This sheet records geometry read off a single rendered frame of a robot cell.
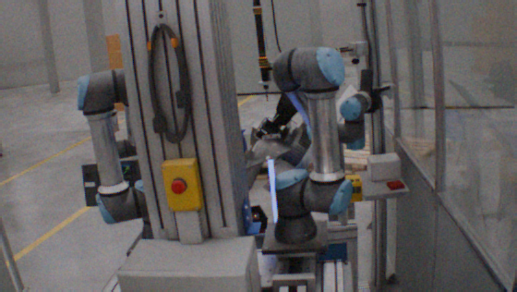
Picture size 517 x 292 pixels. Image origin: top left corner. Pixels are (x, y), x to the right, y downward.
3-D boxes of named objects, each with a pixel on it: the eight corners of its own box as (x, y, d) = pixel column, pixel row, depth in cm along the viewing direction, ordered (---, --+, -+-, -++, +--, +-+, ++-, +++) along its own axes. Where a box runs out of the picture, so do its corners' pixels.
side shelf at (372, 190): (395, 172, 279) (395, 167, 278) (410, 196, 244) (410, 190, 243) (354, 176, 280) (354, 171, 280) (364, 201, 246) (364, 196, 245)
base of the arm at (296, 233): (317, 242, 168) (315, 216, 165) (272, 245, 170) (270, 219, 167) (317, 223, 182) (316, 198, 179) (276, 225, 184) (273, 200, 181)
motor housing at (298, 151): (293, 166, 271) (272, 153, 269) (318, 132, 265) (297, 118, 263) (294, 182, 249) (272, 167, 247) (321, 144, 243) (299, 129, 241)
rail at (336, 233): (356, 237, 222) (355, 221, 219) (357, 240, 218) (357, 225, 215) (161, 252, 228) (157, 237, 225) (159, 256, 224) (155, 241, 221)
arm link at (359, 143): (342, 143, 190) (340, 115, 187) (369, 145, 184) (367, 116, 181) (333, 150, 184) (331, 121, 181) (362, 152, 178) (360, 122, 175)
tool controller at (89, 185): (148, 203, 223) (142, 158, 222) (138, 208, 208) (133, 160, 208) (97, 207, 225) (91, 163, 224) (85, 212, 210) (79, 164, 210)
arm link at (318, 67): (317, 202, 175) (303, 44, 159) (356, 207, 167) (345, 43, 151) (300, 217, 165) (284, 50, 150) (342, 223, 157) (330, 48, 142)
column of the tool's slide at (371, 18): (378, 281, 319) (365, 0, 268) (386, 285, 312) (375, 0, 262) (371, 285, 316) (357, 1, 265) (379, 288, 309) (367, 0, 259)
